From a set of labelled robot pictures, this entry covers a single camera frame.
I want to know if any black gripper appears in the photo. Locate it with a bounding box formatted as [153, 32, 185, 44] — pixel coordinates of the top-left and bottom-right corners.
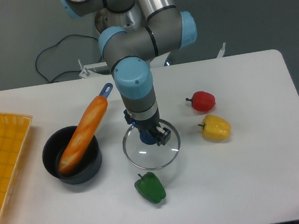
[123, 109, 171, 146]

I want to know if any glass pot lid blue knob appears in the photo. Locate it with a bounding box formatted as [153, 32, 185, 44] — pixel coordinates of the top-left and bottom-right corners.
[122, 119, 181, 171]

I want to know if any dark pot with blue handle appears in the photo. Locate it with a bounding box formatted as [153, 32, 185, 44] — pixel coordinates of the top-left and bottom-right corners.
[35, 82, 123, 188]

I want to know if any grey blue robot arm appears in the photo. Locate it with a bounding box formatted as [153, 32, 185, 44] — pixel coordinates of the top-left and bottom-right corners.
[60, 0, 197, 145]

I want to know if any yellow toy bell pepper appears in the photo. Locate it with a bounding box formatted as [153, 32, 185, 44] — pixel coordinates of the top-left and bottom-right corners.
[198, 114, 231, 140]

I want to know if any red toy bell pepper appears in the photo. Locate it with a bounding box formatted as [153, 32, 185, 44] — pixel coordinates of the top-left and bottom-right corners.
[186, 91, 216, 112]

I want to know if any green toy bell pepper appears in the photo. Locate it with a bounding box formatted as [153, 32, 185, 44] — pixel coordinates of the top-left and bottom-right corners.
[134, 171, 166, 204]

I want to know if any toy baguette bread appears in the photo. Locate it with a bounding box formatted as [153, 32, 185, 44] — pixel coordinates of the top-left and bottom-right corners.
[58, 95, 108, 176]

